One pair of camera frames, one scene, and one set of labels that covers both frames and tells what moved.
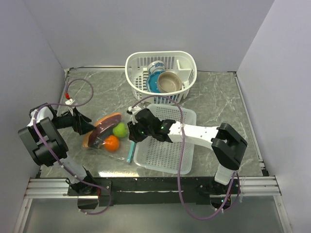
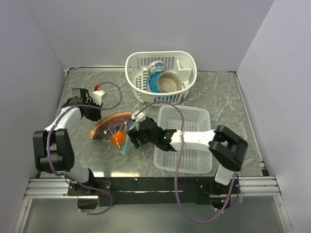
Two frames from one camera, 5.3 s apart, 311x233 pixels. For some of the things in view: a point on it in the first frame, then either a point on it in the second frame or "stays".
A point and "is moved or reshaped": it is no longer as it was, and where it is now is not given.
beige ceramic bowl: x=168 y=81 stays
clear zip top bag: x=111 y=137 is moved or reshaped
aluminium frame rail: x=45 y=188 stays
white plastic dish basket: x=136 y=70 stays
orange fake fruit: x=112 y=143 to x=121 y=138
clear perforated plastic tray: x=153 y=153 is moved or reshaped
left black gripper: x=79 y=123 to x=96 y=117
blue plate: x=152 y=81 stays
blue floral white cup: x=156 y=65 stays
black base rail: x=106 y=192 stays
